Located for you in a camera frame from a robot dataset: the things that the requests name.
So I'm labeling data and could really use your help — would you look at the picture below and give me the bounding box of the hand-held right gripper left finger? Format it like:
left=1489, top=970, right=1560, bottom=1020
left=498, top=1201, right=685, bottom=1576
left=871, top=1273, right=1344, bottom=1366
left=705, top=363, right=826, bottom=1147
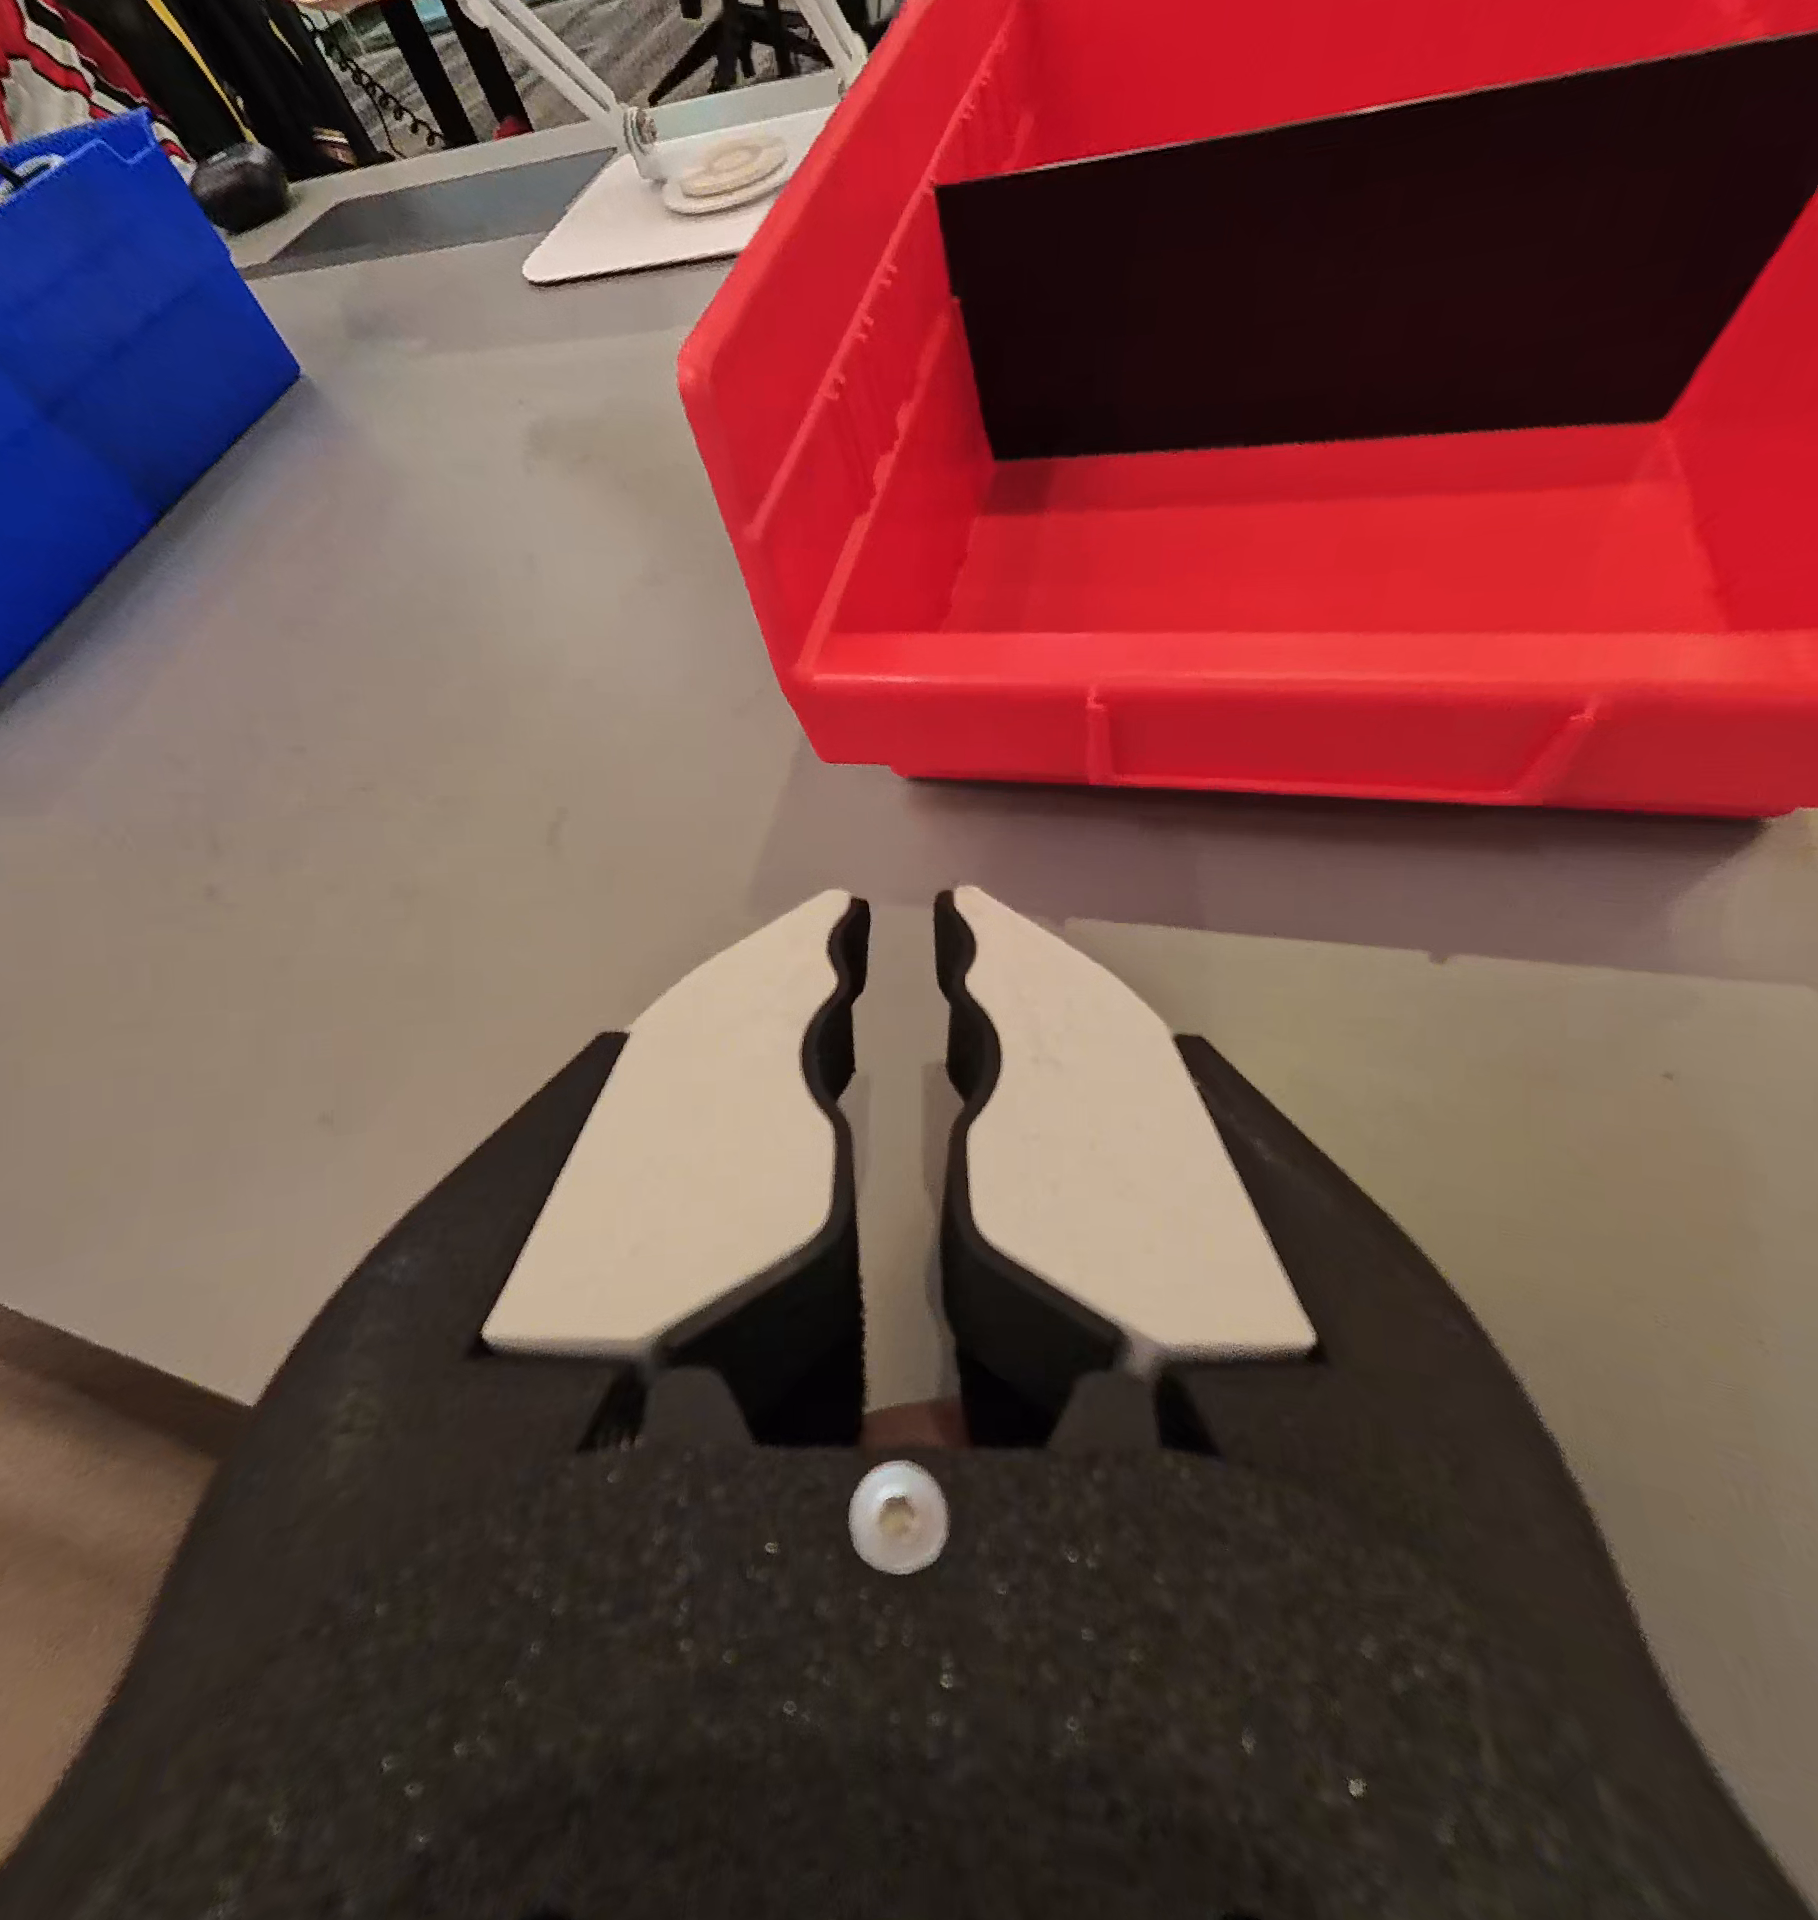
left=482, top=889, right=868, bottom=1457

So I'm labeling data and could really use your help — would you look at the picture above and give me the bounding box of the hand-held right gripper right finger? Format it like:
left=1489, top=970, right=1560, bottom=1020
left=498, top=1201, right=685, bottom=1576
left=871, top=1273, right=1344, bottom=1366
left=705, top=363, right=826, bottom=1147
left=932, top=885, right=1318, bottom=1457

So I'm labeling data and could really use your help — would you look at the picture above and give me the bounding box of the red plastic bin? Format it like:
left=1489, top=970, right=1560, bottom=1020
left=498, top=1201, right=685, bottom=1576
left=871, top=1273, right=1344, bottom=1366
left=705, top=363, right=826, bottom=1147
left=680, top=0, right=1818, bottom=822

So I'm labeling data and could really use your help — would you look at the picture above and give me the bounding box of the blue plastic bin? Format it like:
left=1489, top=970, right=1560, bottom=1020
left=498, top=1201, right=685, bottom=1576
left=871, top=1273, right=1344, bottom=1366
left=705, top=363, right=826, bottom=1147
left=0, top=109, right=304, bottom=731

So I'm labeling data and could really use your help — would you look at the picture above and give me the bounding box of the black divider of red bin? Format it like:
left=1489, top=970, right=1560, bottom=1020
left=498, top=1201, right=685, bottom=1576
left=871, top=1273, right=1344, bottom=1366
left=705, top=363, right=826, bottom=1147
left=932, top=20, right=1818, bottom=462

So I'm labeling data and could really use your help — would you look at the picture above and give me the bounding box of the white tablet stand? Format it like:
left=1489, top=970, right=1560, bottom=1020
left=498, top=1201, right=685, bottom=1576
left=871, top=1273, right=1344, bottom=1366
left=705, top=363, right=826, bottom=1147
left=458, top=0, right=868, bottom=290

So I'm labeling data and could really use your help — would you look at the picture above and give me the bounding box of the black round object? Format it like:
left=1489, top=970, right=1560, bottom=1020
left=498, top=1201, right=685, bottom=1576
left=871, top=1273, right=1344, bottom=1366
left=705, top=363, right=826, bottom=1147
left=187, top=144, right=293, bottom=235

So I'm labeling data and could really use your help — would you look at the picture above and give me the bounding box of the black yellow-striped jacket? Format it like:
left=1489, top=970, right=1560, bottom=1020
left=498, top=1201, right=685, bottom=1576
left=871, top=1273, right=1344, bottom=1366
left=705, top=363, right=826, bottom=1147
left=62, top=0, right=401, bottom=175

